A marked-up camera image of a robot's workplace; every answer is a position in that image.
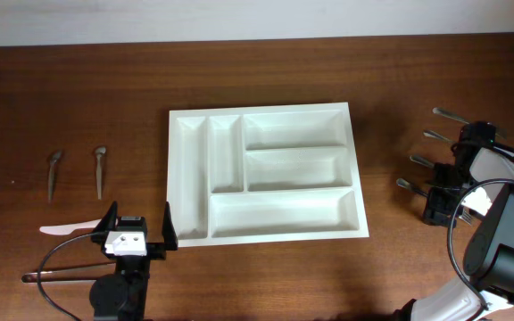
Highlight small teaspoon far left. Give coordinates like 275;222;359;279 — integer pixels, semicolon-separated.
47;150;63;203

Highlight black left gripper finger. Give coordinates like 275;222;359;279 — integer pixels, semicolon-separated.
91;201;118;243
162;202;178;251

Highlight metal fork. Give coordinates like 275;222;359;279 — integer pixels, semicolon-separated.
432;107;507;139
394;177;475;226

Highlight white plastic knife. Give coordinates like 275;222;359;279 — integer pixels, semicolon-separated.
39;219;100;235

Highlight metal tablespoon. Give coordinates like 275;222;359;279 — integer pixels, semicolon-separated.
423;129;454;144
410;155;435;169

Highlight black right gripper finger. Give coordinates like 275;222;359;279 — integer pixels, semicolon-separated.
433;162;461;184
423;187;454;226

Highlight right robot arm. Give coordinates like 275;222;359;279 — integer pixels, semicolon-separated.
392;121;514;321

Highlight metal tongs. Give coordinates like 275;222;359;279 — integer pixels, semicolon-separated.
21;262;115;284

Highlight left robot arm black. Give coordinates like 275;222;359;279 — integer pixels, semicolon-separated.
89;202;178;320

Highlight white plastic cutlery tray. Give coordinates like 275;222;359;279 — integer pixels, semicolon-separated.
167;103;369;247

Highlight small teaspoon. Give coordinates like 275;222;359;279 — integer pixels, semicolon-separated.
95;146;106;200
47;150;63;203

